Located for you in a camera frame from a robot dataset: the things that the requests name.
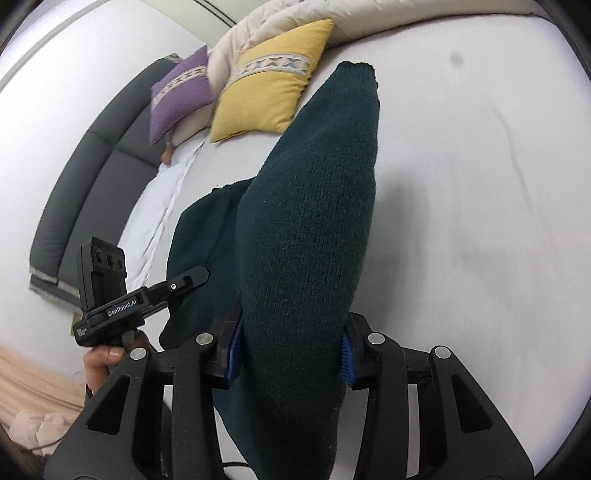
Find dark green knit sweater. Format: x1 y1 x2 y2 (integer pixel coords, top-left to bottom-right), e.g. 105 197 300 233
159 62 380 479

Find person's left hand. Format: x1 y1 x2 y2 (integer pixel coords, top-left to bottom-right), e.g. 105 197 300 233
83 345 127 398

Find white pillow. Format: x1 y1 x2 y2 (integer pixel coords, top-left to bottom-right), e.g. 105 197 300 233
117 131 207 291

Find dark grey upholstered headboard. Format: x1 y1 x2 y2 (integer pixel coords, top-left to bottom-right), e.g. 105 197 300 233
29 54 179 312

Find purple patterned cushion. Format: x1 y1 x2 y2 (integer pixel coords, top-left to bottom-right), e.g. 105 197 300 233
148 46 214 145

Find yellow patterned cushion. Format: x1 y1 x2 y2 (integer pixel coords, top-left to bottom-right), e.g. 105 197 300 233
211 19 335 143

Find beige duvet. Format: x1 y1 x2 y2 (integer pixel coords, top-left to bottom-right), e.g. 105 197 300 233
150 1 535 150

